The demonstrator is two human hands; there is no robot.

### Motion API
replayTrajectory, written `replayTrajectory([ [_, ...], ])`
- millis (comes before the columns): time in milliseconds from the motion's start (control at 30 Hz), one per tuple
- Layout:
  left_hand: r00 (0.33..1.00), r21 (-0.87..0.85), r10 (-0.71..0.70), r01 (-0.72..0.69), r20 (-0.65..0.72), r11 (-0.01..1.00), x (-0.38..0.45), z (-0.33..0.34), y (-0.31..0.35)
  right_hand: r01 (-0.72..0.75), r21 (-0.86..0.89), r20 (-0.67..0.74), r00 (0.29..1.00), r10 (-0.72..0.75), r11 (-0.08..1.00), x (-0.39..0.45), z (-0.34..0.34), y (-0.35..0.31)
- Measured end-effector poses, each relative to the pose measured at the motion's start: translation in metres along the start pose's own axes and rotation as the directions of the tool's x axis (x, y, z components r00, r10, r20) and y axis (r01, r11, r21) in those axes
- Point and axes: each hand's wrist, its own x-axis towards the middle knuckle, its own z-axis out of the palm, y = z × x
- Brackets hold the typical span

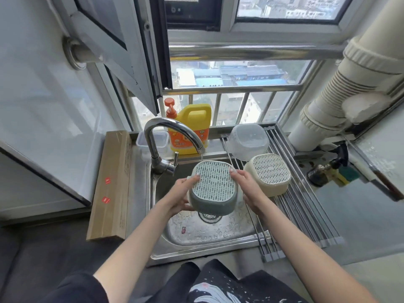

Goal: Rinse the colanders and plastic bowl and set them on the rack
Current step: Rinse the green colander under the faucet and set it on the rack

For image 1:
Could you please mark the person's left forearm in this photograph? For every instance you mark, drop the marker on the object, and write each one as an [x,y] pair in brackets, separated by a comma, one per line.
[132,252]

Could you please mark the stainless steel rail bar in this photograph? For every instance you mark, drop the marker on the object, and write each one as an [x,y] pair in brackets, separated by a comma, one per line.
[252,52]

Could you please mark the white drain pipe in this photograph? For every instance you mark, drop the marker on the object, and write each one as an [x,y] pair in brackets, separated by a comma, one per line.
[347,91]

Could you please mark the person's black patterned garment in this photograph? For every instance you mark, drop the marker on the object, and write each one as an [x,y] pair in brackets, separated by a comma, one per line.
[221,287]

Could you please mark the white window frame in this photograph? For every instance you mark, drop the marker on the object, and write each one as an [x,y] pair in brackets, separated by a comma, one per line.
[284,28]

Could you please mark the chrome faucet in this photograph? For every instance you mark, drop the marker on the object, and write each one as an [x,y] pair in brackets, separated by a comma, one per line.
[156,154]

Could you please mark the grey strainer basket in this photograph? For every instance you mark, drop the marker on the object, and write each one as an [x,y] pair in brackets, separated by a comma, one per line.
[214,186]

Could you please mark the person's right hand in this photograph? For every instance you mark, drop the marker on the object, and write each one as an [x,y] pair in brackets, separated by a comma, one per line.
[252,190]

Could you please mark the black brass gas valve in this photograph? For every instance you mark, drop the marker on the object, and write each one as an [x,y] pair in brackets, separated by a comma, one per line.
[322,173]

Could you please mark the beige strainer basket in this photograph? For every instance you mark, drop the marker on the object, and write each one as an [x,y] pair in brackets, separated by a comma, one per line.
[271,173]

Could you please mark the yellow detergent bottle orange pump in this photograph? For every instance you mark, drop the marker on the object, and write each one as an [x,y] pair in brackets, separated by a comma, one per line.
[192,123]

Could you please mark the yellow green sponge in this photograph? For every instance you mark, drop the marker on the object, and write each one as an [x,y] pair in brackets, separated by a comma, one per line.
[347,176]

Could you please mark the clear plastic bowl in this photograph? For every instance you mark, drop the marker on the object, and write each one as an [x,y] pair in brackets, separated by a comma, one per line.
[247,141]

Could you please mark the open white window sash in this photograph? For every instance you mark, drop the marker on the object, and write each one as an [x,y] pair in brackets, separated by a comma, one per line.
[126,44]

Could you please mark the steel roll-up drying rack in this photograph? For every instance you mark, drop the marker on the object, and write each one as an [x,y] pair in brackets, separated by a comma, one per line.
[303,211]

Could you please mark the person's right thumb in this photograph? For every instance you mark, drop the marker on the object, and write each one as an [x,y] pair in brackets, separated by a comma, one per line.
[236,179]

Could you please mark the person's left hand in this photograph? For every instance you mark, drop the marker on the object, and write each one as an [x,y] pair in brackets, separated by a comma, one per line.
[176,195]

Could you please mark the person's left thumb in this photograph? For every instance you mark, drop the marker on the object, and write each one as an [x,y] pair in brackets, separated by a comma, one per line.
[191,180]

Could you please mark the stainless steel sink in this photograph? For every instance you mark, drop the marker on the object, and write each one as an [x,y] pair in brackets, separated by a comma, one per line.
[202,233]

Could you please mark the metal sink drain strainer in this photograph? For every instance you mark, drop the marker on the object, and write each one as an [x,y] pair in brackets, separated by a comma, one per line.
[210,217]

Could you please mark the long brown cardboard box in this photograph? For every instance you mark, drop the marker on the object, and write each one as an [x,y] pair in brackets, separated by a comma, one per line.
[110,186]

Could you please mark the person's right forearm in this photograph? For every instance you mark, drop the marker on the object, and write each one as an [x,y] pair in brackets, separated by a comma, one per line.
[303,252]

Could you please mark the small clear plastic container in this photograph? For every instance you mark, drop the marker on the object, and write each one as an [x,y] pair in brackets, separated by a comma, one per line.
[142,143]

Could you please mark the metal window guard railing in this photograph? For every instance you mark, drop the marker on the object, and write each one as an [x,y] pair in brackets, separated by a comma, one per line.
[236,89]

